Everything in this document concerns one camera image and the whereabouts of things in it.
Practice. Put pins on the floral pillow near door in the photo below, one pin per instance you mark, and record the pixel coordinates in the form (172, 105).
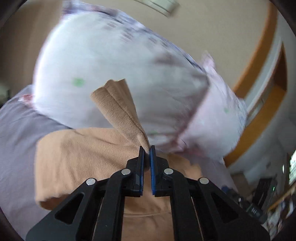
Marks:
(215, 128)

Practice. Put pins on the beige wall switch panel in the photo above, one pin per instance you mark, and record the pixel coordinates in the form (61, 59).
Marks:
(165, 7)

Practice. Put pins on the lavender bed sheet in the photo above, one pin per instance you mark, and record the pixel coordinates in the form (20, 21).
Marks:
(22, 128)

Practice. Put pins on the floral pillow near wall switch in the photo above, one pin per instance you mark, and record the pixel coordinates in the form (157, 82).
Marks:
(93, 44)

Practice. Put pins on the tan fleece garment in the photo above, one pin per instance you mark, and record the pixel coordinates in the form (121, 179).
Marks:
(64, 161)

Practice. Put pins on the orange wooden door frame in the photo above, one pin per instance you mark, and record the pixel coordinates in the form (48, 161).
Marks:
(263, 85)

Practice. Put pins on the cluttered desk items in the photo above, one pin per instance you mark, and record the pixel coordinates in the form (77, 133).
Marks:
(264, 204)

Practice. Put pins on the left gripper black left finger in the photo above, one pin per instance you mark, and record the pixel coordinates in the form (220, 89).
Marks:
(94, 211)

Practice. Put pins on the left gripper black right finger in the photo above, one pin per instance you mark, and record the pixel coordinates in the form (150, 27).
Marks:
(200, 210)

